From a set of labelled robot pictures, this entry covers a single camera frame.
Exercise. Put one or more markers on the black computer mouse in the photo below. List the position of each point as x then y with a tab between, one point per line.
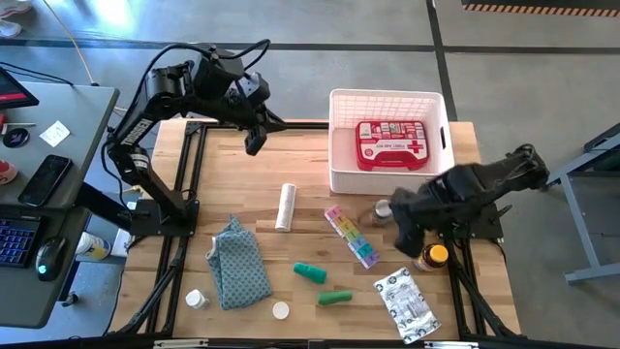
51	258

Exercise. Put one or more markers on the white round cap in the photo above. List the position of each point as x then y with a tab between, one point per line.
281	310

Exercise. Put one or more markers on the silver metal bracket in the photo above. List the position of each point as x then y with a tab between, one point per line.
179	343
450	344

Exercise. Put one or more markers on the red first aid kit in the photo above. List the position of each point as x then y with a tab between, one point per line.
392	145

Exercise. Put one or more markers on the red white round object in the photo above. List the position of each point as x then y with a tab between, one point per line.
7	172

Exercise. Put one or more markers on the green bandage roll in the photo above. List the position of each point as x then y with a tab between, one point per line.
335	297

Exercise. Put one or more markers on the rainbow weekly pill organizer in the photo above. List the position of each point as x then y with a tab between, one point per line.
352	237

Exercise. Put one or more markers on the small white box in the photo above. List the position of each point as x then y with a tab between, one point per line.
121	242

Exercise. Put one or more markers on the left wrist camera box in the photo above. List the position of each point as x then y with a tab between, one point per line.
253	88

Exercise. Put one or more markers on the grey metal table frame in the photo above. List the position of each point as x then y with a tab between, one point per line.
581	228

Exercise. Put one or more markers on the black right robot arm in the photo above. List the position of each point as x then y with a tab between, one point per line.
508	169

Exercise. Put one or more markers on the grey desk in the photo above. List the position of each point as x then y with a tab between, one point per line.
72	121

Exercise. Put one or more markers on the black aluminium table frame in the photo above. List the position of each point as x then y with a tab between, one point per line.
200	165

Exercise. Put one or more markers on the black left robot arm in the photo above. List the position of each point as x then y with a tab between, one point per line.
145	126

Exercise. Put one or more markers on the black table-level camera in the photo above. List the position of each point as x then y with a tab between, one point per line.
317	344

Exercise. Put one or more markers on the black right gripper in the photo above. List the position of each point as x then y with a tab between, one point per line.
421	203

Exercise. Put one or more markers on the brown jar white lid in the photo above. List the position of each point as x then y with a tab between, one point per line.
382	211

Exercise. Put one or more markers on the white paper note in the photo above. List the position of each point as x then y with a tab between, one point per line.
54	133

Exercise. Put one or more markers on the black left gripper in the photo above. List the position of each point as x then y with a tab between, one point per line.
249	115

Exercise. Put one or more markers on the person's shoe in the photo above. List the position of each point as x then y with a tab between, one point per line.
9	29
14	7

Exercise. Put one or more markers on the amber bottle yellow cap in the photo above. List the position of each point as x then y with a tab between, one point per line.
433	256

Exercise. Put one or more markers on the laptop screen red image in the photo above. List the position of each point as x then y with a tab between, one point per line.
14	92

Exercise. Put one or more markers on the silver printed foil pouch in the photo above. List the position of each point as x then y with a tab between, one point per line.
407	305

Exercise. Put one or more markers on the teal bandage roll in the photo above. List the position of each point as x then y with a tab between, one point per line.
310	273

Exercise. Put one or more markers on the white pill bottle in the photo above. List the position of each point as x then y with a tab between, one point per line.
196	299

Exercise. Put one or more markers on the white yellow can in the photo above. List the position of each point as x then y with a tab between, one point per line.
93	246

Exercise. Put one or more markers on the beige elastic bandage roll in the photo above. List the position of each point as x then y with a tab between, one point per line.
286	207

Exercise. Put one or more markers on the white perforated plastic basket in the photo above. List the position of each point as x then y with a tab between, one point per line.
339	179

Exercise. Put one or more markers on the black round coaster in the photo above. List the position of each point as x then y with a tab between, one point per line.
16	137

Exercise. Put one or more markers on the black smartphone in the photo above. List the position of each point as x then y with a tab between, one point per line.
45	180

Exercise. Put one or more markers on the black keyboard blue backlight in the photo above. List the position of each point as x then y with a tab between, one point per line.
17	241

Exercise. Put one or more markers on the blue patterned cloth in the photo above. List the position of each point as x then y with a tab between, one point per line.
239	266

